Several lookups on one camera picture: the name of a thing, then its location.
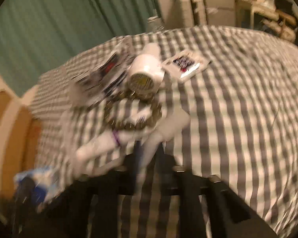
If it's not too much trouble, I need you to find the white tissue pack Vinda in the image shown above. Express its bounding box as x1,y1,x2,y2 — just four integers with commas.
13,167,61,212

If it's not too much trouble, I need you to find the white toothpaste tube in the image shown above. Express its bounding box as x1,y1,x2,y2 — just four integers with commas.
75,108,192,176

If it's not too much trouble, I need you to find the silver foil pouch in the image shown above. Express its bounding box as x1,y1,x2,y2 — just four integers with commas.
68,36,135,107

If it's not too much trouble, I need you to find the small white card packet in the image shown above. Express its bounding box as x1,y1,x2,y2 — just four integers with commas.
161,49,210,83

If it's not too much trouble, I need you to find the white hair dryer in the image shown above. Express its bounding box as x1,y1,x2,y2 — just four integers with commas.
127,42,165,96

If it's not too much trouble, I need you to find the green curtain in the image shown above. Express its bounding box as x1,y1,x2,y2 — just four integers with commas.
0,0,161,96

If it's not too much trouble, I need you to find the large water jug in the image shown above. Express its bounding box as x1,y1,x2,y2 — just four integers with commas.
147,16,164,32

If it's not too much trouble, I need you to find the white suitcase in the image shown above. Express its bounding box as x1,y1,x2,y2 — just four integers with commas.
165,0,207,29

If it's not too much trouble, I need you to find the white dressing table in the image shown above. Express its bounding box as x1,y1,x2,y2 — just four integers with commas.
235,0,298,43

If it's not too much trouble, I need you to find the grey mini fridge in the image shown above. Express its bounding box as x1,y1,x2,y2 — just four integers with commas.
204,0,236,26

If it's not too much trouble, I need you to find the wooden bead bracelet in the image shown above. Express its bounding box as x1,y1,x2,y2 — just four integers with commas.
104,92,164,132

